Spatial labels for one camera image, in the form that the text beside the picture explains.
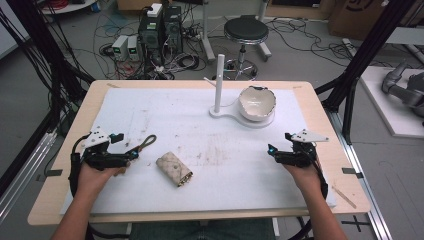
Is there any tangle of floor cables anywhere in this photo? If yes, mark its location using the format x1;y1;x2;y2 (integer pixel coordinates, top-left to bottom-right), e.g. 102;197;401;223
93;6;214;81

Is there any black computer tower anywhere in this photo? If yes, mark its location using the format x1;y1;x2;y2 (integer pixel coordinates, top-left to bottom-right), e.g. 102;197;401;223
163;4;184;54
137;13;165;66

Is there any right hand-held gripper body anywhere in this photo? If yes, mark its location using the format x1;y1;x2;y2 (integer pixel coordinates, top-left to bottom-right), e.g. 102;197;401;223
275;129;330;169

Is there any olive strap loop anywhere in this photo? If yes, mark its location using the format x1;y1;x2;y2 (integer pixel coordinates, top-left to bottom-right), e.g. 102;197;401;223
129;134;158;155

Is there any white box on tower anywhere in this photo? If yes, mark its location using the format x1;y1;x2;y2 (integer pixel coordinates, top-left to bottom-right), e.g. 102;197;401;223
146;2;164;18

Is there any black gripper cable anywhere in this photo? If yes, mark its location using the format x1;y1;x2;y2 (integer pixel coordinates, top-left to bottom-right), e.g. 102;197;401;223
67;133;92;201
311;143;330;202

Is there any black metal frame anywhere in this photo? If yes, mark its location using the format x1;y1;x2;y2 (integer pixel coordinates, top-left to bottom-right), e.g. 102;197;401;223
314;0;419;145
0;0;96;198

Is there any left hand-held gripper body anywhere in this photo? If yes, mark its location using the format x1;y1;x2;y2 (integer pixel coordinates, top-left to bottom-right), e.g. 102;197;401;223
79;125;132;172

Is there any white stand with pole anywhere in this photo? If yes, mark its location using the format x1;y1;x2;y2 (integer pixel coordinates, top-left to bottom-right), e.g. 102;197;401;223
203;53;276;130

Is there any person's right hand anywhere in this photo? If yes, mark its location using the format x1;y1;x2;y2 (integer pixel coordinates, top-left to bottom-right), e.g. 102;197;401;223
283;159;326;201

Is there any wooden table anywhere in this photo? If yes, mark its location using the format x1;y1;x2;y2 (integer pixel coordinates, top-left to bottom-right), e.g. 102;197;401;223
27;79;372;227

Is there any thin wooden stick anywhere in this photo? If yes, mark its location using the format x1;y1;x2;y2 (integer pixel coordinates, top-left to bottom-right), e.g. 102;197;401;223
331;185;358;210

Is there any white ceramic bowl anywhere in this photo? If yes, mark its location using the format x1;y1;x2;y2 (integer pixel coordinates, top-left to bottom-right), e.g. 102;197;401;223
237;85;278;122

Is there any person's left hand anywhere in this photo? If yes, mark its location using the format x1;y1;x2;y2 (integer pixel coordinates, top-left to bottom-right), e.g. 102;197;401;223
77;162;129;201

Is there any cardboard box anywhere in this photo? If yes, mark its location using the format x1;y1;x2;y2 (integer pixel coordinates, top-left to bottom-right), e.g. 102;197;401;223
327;0;416;42

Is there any black round stool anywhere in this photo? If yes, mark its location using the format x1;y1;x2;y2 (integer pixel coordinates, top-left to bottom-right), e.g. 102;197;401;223
222;14;271;82

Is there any black tape strip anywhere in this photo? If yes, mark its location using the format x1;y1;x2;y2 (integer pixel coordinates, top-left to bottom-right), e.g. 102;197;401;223
341;167;365;180
35;168;64;183

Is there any white platform board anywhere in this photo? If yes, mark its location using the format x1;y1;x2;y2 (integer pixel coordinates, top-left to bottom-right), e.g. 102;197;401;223
359;65;424;139

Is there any white foam mat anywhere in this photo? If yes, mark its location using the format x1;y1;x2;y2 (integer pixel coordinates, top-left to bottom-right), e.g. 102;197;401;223
59;87;338;215

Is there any aluminium rail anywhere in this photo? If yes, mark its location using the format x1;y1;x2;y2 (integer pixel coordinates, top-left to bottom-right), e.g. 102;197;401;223
325;109;395;240
0;130;58;223

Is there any grey power supply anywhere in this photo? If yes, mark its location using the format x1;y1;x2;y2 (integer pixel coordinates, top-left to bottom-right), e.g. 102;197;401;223
127;35;140;62
111;34;130;62

